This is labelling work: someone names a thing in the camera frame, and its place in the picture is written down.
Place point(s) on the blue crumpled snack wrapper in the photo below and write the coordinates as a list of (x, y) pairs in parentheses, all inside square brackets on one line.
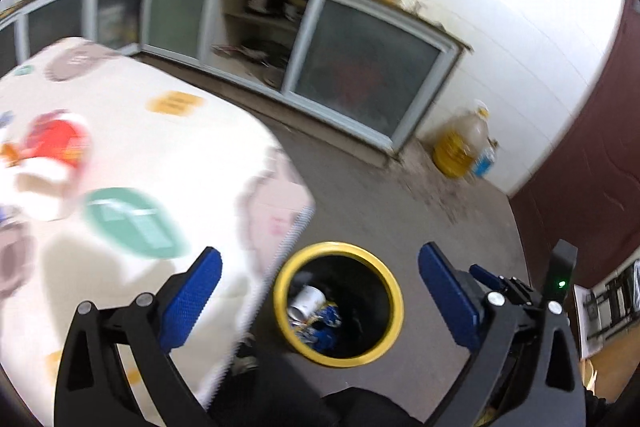
[(322, 319)]

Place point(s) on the dark red door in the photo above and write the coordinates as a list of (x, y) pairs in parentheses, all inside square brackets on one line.
[(585, 187)]

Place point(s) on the cartoon printed quilted blanket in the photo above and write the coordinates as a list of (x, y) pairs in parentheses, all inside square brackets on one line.
[(150, 147)]

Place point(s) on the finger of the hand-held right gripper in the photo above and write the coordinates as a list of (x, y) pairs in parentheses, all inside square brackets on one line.
[(482, 274)]

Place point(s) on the small blue-label plastic bottle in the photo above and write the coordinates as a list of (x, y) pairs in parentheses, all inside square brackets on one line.
[(485, 161)]

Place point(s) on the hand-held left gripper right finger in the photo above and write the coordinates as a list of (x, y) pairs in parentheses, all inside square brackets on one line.
[(450, 302)]

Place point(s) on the yellow-rimmed black trash can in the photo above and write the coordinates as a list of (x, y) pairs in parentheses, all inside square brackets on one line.
[(350, 359)]

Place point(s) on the white paper cup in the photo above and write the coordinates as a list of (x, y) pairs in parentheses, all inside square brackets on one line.
[(306, 302)]

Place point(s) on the large yellow-label oil jug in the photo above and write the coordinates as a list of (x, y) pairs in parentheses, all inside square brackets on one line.
[(457, 142)]

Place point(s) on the long glass-door cabinet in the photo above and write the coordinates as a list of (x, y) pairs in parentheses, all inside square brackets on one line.
[(360, 67)]

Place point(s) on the red snack package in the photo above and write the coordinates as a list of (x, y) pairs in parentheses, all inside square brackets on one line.
[(52, 149)]

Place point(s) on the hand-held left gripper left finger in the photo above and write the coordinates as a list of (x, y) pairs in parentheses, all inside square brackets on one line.
[(192, 297)]

